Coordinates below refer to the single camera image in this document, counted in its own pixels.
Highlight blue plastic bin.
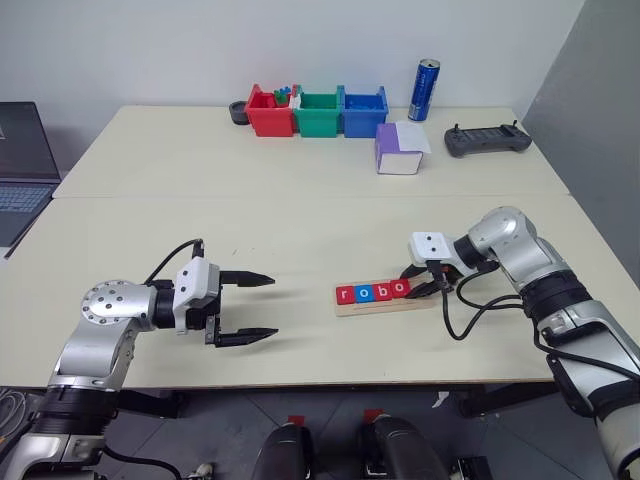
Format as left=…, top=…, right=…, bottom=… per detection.
left=339, top=85, right=390, bottom=139

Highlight blue drink can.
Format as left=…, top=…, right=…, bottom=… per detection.
left=407, top=57, right=442, bottom=123

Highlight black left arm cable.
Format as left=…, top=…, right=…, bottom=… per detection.
left=144, top=238, right=208, bottom=286

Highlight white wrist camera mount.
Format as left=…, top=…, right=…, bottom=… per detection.
left=408, top=230, right=457, bottom=266
left=172, top=257, right=221, bottom=336

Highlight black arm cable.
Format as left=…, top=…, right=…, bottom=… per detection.
left=144, top=238, right=208, bottom=286
left=428, top=259, right=551, bottom=342

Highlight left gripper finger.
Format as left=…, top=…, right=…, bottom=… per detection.
left=220, top=269, right=276, bottom=289
left=214, top=327, right=279, bottom=349

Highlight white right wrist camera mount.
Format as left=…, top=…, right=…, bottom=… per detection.
left=408, top=230, right=457, bottom=266

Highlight black table frame bar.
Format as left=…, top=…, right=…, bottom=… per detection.
left=457, top=383, right=557, bottom=420
left=115, top=389, right=190, bottom=420

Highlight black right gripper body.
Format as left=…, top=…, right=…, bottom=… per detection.
left=409, top=259, right=458, bottom=293

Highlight colourful toy bricks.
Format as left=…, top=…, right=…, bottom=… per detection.
left=272, top=84, right=304, bottom=109

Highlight black round dish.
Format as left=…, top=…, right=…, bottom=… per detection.
left=228, top=100, right=251, bottom=127

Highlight grey cable bundle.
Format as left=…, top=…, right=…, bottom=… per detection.
left=0, top=385, right=34, bottom=454

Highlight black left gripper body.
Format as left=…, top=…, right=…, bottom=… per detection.
left=185, top=267, right=225, bottom=346

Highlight purple and white box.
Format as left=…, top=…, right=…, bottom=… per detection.
left=374, top=121, right=433, bottom=177

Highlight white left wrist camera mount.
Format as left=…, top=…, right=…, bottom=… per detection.
left=172, top=257, right=221, bottom=336

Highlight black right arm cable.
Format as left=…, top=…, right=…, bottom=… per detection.
left=428, top=259, right=551, bottom=342

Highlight grey laptop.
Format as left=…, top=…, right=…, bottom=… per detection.
left=0, top=101, right=63, bottom=259

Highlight wooden tile holder rack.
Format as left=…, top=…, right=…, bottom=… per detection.
left=333, top=272, right=437, bottom=318

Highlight red plastic bin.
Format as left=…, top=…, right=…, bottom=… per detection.
left=245, top=83, right=297, bottom=138

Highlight dark grey handheld controller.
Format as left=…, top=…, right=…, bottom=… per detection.
left=443, top=122, right=534, bottom=159

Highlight dark rounded shape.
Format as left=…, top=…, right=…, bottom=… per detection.
left=358, top=416, right=452, bottom=480
left=248, top=423, right=317, bottom=480

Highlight green plastic bin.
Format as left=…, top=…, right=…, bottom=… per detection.
left=292, top=84, right=346, bottom=139

